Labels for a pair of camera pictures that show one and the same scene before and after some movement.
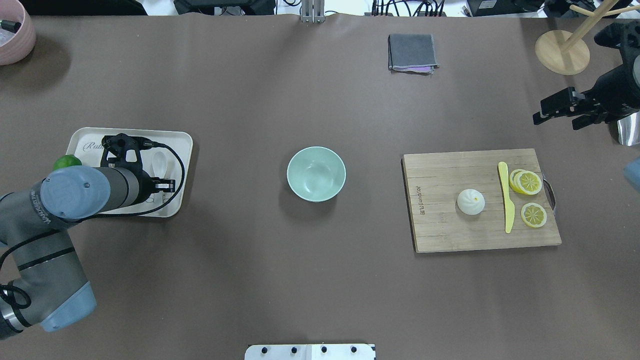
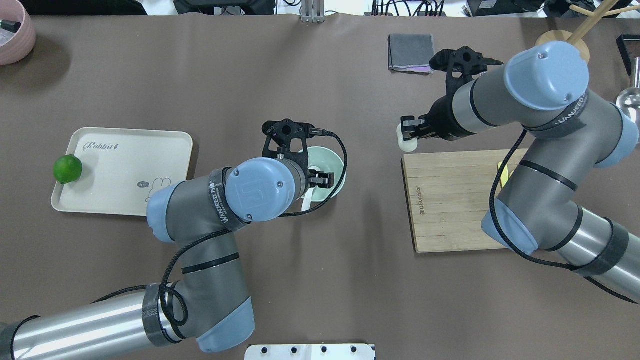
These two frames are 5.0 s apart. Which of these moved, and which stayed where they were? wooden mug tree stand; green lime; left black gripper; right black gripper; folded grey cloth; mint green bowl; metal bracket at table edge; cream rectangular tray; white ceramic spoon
Moved: right black gripper; left black gripper; white ceramic spoon
Stayed: green lime; wooden mug tree stand; cream rectangular tray; folded grey cloth; metal bracket at table edge; mint green bowl
